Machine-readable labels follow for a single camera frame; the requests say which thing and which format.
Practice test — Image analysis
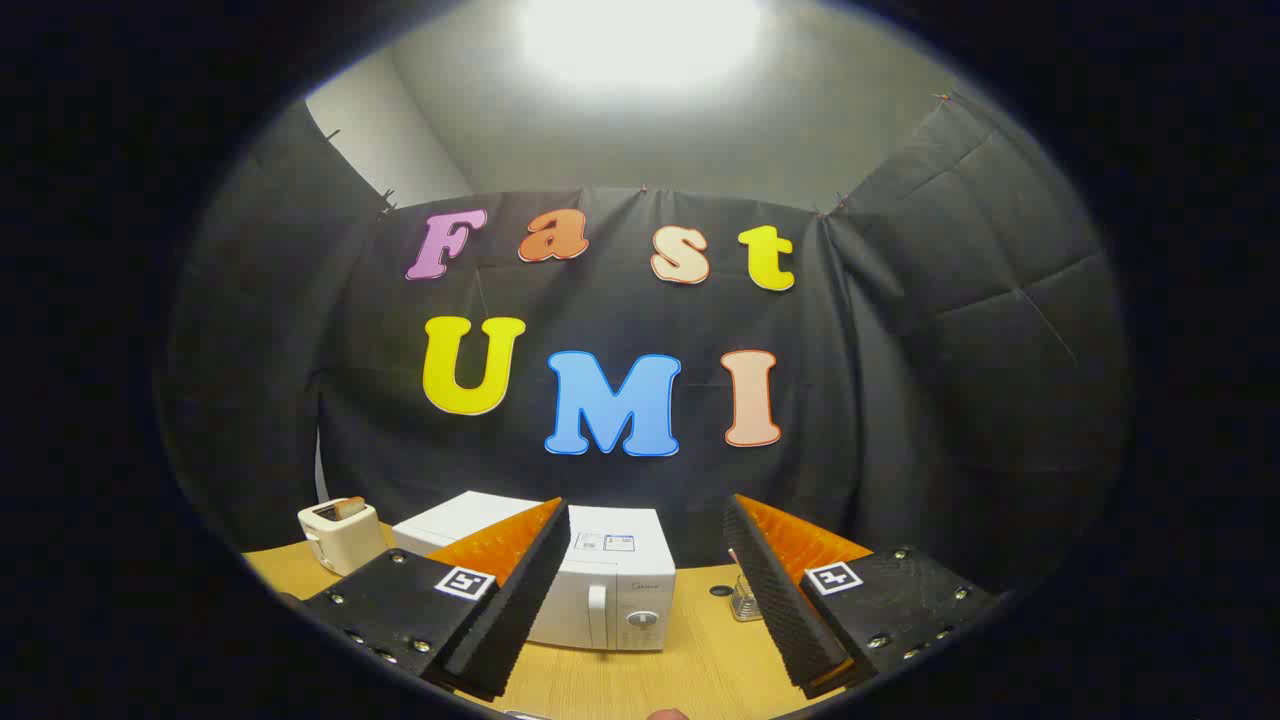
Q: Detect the white toaster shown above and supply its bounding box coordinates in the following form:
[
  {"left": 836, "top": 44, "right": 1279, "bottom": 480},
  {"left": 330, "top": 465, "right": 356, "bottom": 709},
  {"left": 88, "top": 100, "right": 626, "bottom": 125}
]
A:
[{"left": 297, "top": 497, "right": 389, "bottom": 577}]

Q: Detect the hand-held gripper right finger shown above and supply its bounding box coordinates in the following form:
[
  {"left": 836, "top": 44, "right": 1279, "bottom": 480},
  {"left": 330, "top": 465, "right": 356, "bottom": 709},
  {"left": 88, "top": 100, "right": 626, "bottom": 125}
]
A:
[{"left": 722, "top": 494, "right": 1001, "bottom": 701}]

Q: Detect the white microwave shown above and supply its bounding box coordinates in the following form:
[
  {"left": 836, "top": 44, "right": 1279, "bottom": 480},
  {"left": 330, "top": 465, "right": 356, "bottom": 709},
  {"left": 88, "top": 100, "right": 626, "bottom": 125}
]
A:
[{"left": 392, "top": 490, "right": 677, "bottom": 653}]

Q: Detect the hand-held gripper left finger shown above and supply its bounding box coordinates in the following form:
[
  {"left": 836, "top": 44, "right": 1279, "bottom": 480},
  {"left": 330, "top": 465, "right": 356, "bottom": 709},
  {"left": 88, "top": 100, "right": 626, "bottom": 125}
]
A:
[{"left": 300, "top": 497, "right": 573, "bottom": 703}]

